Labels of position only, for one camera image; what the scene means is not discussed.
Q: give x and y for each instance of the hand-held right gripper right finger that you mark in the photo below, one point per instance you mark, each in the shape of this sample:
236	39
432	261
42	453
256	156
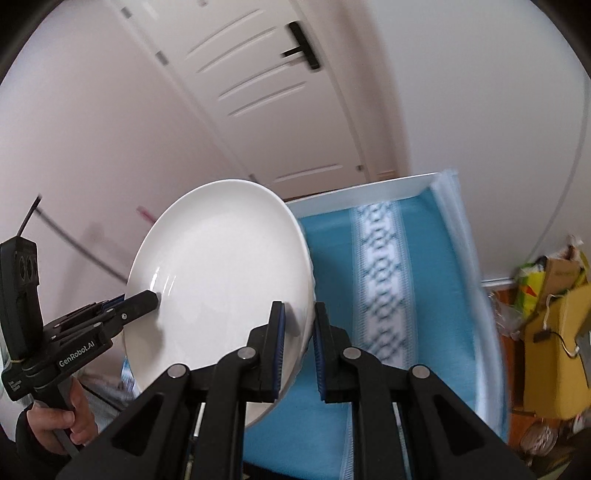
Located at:
320	360

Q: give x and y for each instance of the yellow cardboard box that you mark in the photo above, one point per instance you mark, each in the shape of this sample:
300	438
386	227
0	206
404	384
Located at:
558	369

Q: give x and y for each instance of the blue patterned tablecloth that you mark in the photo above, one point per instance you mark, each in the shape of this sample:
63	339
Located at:
429	277

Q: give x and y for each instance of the brown cardboard box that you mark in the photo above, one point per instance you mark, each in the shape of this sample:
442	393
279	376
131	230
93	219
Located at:
563	274

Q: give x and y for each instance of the green yellow bag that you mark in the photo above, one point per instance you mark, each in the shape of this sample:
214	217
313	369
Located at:
528	288

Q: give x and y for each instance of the white chair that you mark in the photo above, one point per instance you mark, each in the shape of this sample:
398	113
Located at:
360	191

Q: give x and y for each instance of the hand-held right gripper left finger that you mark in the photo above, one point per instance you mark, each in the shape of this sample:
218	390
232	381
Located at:
276	355

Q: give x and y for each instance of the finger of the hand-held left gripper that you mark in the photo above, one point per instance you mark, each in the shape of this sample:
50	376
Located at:
136	305

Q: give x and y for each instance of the white panelled door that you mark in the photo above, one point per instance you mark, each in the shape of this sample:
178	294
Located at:
258	129

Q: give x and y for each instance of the white plate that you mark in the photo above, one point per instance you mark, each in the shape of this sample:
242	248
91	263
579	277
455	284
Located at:
221	258

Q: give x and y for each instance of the person's left hand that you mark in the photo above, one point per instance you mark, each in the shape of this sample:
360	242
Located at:
51	422

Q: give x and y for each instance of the clear plastic bag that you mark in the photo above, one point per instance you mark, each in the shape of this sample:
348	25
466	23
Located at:
505	318

